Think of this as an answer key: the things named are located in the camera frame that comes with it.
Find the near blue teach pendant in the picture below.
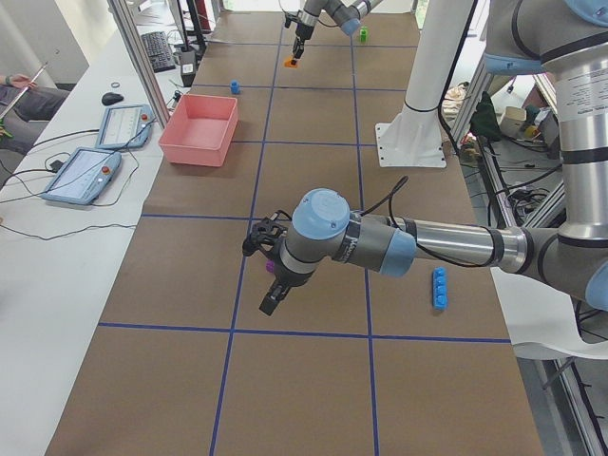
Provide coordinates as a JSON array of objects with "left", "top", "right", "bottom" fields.
[{"left": 41, "top": 147, "right": 122, "bottom": 205}]

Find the seated person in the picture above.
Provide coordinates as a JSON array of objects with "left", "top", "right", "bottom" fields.
[{"left": 1, "top": 74, "right": 70, "bottom": 155}]

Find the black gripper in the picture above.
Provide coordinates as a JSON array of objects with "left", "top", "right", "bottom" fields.
[
  {"left": 259, "top": 265, "right": 313, "bottom": 316},
  {"left": 292, "top": 23, "right": 312, "bottom": 61}
]

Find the small blue block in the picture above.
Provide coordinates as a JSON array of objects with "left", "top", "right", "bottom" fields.
[{"left": 230, "top": 80, "right": 240, "bottom": 95}]

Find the white paper sheet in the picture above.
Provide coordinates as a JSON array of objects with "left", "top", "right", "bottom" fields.
[{"left": 490, "top": 268, "right": 607, "bottom": 360}]

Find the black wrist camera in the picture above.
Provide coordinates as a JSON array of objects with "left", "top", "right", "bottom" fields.
[
  {"left": 284, "top": 11, "right": 298, "bottom": 29},
  {"left": 241, "top": 216, "right": 288, "bottom": 260}
]

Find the black pendant cable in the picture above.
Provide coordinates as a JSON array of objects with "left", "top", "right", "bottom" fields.
[{"left": 0, "top": 118, "right": 158, "bottom": 240}]

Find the blue teach pendant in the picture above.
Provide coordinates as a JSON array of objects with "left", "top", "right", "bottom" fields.
[
  {"left": 41, "top": 147, "right": 122, "bottom": 205},
  {"left": 95, "top": 104, "right": 155, "bottom": 150}
]

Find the far blue teach pendant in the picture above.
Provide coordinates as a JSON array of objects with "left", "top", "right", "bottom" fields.
[{"left": 95, "top": 104, "right": 155, "bottom": 150}]

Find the black keyboard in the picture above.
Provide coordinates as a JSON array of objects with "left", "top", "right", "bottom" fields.
[{"left": 141, "top": 31, "right": 176, "bottom": 73}]

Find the long blue block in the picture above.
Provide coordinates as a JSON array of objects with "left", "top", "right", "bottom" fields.
[{"left": 432, "top": 267, "right": 448, "bottom": 312}]

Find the black computer mouse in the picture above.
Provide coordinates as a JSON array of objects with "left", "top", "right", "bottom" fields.
[{"left": 101, "top": 92, "right": 124, "bottom": 106}]

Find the aluminium frame post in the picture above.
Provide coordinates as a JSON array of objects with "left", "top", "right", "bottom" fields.
[{"left": 107, "top": 0, "right": 170, "bottom": 129}]

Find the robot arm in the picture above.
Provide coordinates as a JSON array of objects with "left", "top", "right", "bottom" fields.
[
  {"left": 242, "top": 1, "right": 607, "bottom": 314},
  {"left": 285, "top": 0, "right": 382, "bottom": 66}
]

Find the pink plastic box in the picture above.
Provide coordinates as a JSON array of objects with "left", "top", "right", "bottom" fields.
[{"left": 159, "top": 93, "right": 238, "bottom": 167}]

